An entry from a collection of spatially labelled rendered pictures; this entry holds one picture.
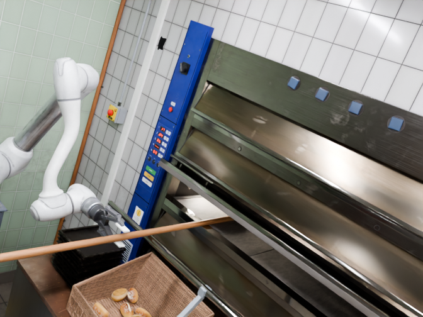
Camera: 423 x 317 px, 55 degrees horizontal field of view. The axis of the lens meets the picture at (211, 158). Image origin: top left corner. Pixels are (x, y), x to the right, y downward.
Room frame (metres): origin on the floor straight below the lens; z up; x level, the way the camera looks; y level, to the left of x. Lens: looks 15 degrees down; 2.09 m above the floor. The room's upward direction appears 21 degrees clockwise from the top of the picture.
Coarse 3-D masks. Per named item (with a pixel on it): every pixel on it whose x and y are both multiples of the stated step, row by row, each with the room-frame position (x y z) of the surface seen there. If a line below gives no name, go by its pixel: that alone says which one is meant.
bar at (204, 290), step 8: (112, 208) 1.86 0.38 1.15; (120, 208) 1.85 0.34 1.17; (128, 216) 1.80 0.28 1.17; (128, 224) 1.77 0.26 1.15; (136, 224) 1.75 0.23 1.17; (152, 240) 1.66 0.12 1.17; (160, 248) 1.62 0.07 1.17; (168, 256) 1.59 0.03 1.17; (176, 264) 1.55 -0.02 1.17; (184, 272) 1.52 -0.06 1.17; (192, 280) 1.49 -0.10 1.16; (200, 288) 1.45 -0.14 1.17; (208, 288) 1.46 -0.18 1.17; (200, 296) 1.44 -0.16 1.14; (208, 296) 1.42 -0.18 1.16; (216, 296) 1.42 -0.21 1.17; (192, 304) 1.41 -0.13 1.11; (216, 304) 1.40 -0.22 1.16; (224, 304) 1.39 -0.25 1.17; (184, 312) 1.39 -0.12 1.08; (224, 312) 1.37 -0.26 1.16; (232, 312) 1.36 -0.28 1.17
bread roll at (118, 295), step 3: (123, 288) 1.99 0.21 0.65; (114, 291) 1.94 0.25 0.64; (117, 291) 1.95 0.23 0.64; (120, 291) 1.95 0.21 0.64; (123, 291) 1.96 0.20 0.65; (126, 291) 1.97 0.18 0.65; (114, 294) 1.92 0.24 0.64; (117, 294) 1.92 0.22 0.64; (120, 294) 1.93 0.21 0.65; (123, 294) 1.94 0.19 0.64; (126, 294) 1.96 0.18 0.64; (111, 297) 1.92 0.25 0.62; (114, 297) 1.91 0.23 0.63; (117, 297) 1.91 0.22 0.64; (120, 297) 1.92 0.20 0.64; (123, 297) 1.94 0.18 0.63; (114, 300) 1.91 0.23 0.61; (117, 300) 1.91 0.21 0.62; (120, 300) 1.93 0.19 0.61
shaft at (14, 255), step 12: (228, 216) 2.16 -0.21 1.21; (156, 228) 1.72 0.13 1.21; (168, 228) 1.77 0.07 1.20; (180, 228) 1.83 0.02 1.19; (84, 240) 1.41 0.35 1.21; (96, 240) 1.45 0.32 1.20; (108, 240) 1.49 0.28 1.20; (120, 240) 1.55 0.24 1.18; (12, 252) 1.19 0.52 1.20; (24, 252) 1.22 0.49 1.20; (36, 252) 1.25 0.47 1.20; (48, 252) 1.28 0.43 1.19
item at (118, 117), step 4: (112, 104) 2.49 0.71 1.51; (116, 104) 2.52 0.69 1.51; (112, 108) 2.48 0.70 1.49; (116, 108) 2.46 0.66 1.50; (120, 108) 2.46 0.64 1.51; (124, 108) 2.50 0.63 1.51; (116, 112) 2.45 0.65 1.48; (120, 112) 2.47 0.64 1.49; (124, 112) 2.49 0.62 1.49; (108, 116) 2.49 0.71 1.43; (112, 116) 2.47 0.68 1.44; (116, 116) 2.45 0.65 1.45; (120, 116) 2.47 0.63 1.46; (124, 116) 2.50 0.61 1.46; (112, 120) 2.46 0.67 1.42; (116, 120) 2.46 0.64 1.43; (120, 120) 2.48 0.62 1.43
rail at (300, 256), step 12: (192, 180) 1.90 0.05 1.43; (228, 204) 1.75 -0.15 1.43; (240, 216) 1.69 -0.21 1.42; (264, 228) 1.63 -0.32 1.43; (276, 240) 1.57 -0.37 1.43; (312, 264) 1.46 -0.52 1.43; (324, 276) 1.42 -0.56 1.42; (348, 288) 1.37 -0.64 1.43; (360, 300) 1.33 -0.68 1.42; (384, 312) 1.29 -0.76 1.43
